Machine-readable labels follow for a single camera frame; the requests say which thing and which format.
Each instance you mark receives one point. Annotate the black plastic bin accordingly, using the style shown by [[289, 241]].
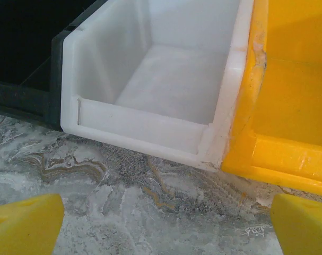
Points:
[[17, 40]]

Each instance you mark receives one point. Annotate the yellow plastic bin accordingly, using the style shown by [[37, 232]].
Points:
[[296, 93]]

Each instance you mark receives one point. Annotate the white plastic bin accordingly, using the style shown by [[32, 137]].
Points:
[[163, 79]]

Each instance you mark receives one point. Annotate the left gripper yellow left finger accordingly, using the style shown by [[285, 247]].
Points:
[[22, 225]]

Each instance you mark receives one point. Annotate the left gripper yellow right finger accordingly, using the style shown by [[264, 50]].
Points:
[[304, 228]]

